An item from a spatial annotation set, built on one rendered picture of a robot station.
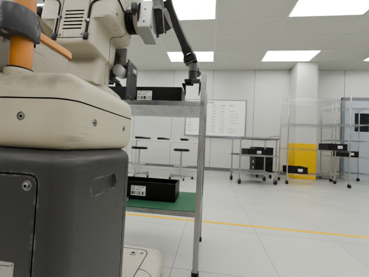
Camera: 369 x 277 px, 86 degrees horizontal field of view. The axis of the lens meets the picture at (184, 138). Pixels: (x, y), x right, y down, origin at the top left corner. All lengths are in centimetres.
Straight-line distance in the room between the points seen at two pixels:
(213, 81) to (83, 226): 602
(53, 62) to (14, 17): 16
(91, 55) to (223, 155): 540
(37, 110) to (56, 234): 19
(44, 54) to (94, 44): 26
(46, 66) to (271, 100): 606
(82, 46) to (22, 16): 38
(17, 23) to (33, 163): 22
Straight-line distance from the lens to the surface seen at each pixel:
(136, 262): 85
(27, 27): 45
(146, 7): 88
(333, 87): 705
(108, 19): 82
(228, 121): 600
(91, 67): 82
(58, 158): 35
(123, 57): 94
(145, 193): 132
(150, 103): 115
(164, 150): 611
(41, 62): 55
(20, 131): 39
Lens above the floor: 71
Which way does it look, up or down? 2 degrees up
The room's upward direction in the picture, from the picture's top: 3 degrees clockwise
